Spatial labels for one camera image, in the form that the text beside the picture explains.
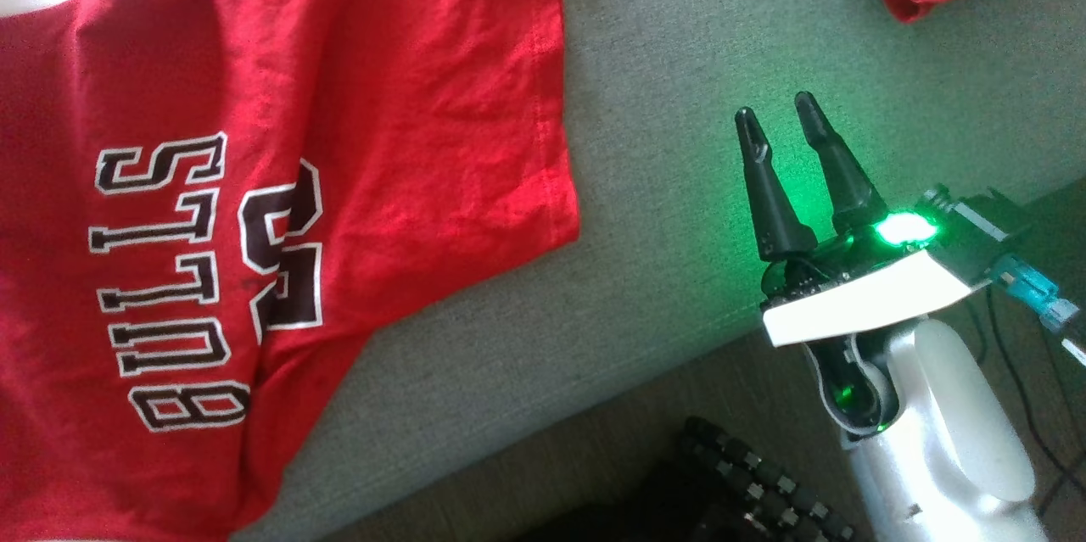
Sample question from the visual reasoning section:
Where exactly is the grey sofa seat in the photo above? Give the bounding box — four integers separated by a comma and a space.
102, 0, 1086, 542

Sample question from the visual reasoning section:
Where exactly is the teal plug right camera cable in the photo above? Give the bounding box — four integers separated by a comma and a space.
967, 252, 1086, 517

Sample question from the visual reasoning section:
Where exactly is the red Bulls jersey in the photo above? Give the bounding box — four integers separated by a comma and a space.
0, 0, 583, 542

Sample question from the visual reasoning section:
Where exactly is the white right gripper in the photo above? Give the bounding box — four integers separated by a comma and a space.
734, 90, 994, 439

